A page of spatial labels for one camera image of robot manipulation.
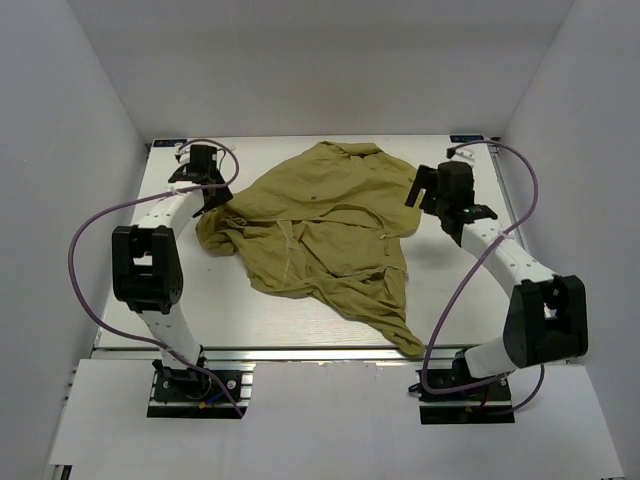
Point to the blue label right corner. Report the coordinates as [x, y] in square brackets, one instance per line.
[461, 138]

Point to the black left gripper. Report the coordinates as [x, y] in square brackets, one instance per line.
[221, 194]

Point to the aluminium right side rail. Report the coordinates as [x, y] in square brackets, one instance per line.
[499, 163]

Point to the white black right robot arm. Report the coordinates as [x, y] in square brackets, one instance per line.
[546, 318]

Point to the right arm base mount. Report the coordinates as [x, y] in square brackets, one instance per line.
[490, 404]

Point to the blue label left corner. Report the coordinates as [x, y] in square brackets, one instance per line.
[168, 143]

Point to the aluminium front rail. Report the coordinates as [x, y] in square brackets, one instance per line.
[266, 354]

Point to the olive green jacket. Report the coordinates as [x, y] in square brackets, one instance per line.
[327, 223]

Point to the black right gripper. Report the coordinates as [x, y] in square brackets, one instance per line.
[426, 178]

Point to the blue label corner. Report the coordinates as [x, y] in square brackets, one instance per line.
[461, 138]
[168, 143]

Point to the aluminium rail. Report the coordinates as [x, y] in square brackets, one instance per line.
[266, 354]
[499, 163]

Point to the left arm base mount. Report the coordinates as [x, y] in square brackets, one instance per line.
[187, 394]

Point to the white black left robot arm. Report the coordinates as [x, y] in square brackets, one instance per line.
[146, 268]

